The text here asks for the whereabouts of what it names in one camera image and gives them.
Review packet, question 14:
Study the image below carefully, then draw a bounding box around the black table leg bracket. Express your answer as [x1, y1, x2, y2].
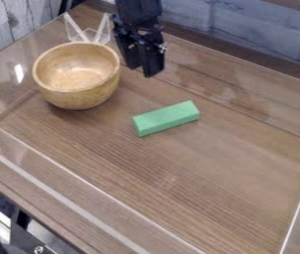
[9, 209, 57, 254]

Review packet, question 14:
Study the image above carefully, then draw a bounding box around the clear acrylic front wall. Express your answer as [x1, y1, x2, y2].
[0, 128, 206, 254]

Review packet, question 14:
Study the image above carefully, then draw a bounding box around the wooden bowl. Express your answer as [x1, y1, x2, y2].
[32, 42, 120, 110]

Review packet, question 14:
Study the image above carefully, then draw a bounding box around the green stick block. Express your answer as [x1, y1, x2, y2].
[132, 100, 201, 137]

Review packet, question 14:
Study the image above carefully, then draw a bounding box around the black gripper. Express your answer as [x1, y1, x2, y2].
[110, 0, 166, 78]

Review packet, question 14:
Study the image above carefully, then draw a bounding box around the clear acrylic corner bracket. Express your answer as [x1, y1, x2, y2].
[64, 13, 111, 45]

